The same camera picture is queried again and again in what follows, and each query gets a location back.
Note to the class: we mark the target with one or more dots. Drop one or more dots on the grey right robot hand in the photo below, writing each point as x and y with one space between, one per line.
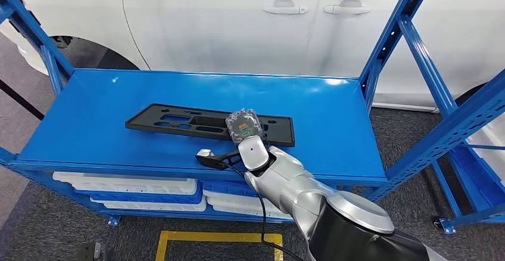
244 125

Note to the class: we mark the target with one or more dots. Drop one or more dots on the black plastic plate bracket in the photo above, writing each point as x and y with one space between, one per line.
142 123

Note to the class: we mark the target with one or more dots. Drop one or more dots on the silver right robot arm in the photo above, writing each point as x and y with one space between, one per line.
292 188

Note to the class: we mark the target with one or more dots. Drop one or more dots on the white car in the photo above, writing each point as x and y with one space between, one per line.
217 26

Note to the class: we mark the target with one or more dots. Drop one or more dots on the yellow floor tape square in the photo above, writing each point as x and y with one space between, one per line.
197 236

